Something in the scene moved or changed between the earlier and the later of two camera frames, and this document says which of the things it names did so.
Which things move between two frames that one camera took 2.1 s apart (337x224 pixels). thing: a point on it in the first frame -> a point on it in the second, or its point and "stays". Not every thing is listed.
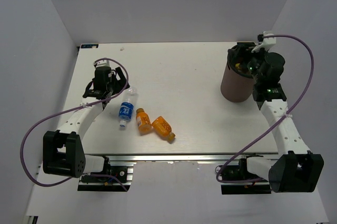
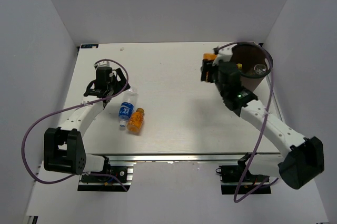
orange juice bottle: x=162 y=128 -> x=209 y=56
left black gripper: x=120 y=83 stays
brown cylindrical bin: x=237 y=85 stays
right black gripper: x=261 y=53 -> x=207 y=66
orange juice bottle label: x=143 y=122 -> x=136 y=120
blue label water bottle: x=127 y=106 stays
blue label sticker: x=89 y=46 stays
